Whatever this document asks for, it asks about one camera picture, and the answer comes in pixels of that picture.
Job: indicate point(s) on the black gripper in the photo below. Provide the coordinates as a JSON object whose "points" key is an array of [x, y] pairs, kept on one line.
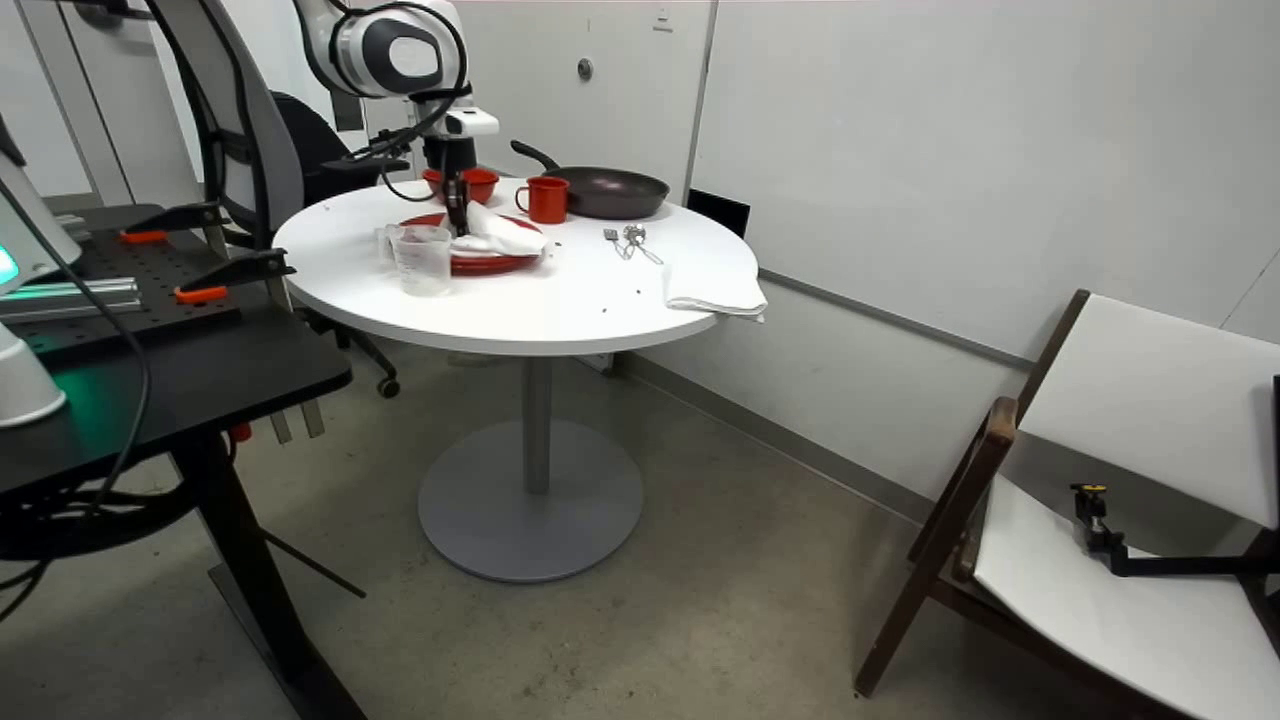
{"points": [[455, 157]]}

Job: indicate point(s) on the red plate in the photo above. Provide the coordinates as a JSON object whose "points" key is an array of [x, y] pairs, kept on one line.
{"points": [[472, 260]]}

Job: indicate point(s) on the white red-striped tea towel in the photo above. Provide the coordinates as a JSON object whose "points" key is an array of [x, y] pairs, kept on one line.
{"points": [[496, 232]]}

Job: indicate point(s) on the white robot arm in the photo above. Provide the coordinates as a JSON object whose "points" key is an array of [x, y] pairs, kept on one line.
{"points": [[403, 48]]}

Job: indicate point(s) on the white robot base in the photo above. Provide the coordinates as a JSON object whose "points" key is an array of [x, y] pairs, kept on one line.
{"points": [[33, 246]]}

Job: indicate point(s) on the red bowl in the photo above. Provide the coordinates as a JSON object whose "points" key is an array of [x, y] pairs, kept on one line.
{"points": [[477, 183]]}

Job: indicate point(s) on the clear plastic measuring cup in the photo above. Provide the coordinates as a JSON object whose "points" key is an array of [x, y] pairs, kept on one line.
{"points": [[420, 256]]}

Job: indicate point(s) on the red mug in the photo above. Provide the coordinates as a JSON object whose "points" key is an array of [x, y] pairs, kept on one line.
{"points": [[546, 203]]}

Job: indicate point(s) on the dark frying pan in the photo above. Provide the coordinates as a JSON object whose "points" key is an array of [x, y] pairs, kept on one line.
{"points": [[603, 192]]}

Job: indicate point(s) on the metal fork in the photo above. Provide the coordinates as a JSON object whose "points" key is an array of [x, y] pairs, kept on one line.
{"points": [[618, 240]]}

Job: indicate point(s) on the metal spoon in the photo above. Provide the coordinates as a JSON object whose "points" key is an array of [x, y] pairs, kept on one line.
{"points": [[637, 238]]}

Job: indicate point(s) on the black office chair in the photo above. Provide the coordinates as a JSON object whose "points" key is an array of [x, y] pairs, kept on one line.
{"points": [[262, 155]]}

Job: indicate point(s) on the folded white cloth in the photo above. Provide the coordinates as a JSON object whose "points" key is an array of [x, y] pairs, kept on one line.
{"points": [[712, 286]]}

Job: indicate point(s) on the round white table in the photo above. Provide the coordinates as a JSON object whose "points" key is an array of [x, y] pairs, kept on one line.
{"points": [[531, 498]]}

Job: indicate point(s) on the black desk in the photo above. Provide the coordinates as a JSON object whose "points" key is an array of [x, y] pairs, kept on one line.
{"points": [[178, 393]]}

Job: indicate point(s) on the wooden white folding chair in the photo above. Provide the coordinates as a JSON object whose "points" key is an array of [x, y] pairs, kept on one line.
{"points": [[1005, 552]]}

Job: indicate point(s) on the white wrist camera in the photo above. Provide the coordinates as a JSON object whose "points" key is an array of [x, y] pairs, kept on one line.
{"points": [[469, 122]]}

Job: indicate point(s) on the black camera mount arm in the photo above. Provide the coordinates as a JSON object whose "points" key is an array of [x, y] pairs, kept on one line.
{"points": [[1190, 480]]}

